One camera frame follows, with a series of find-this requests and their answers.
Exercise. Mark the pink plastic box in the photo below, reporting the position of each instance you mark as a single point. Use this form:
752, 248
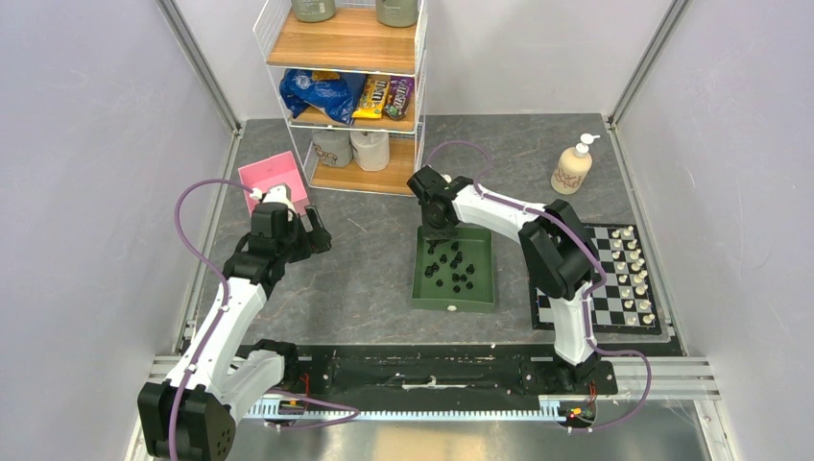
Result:
279, 169

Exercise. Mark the black and white chessboard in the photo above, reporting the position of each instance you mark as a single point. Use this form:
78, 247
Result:
606, 318

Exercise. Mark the cream soap pump bottle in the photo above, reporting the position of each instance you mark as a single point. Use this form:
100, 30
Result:
573, 165

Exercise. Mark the white wire wooden shelf rack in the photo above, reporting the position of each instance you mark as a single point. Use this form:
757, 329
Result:
352, 41

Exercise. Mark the white chess pieces row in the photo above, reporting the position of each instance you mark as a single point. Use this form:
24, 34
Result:
628, 284

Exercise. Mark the green jar left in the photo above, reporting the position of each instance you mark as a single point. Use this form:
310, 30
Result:
313, 11

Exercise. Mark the white toilet paper roll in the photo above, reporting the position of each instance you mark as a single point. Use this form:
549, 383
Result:
371, 150

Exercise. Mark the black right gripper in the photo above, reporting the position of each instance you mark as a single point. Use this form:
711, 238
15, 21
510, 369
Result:
433, 233

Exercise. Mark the green jar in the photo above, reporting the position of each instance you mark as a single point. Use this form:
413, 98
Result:
313, 11
397, 13

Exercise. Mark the green jar right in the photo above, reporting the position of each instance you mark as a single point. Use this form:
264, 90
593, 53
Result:
397, 13

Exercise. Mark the grey patterned mug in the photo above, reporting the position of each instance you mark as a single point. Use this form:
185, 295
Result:
333, 148

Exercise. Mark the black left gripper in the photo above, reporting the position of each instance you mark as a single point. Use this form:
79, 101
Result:
313, 241

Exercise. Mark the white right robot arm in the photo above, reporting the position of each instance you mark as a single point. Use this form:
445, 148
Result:
561, 262

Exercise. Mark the yellow candy bag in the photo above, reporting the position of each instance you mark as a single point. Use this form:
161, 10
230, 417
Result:
373, 98

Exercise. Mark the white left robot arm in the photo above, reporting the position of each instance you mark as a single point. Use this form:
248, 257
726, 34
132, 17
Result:
192, 414

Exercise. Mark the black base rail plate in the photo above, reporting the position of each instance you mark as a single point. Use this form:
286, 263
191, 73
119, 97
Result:
427, 377

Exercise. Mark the green plastic tray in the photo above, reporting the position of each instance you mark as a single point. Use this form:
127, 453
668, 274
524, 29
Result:
476, 246

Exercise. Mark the blue snack bag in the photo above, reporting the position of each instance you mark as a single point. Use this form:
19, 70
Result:
334, 94

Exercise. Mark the brown candy bag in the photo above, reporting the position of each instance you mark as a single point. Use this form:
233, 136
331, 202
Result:
399, 96

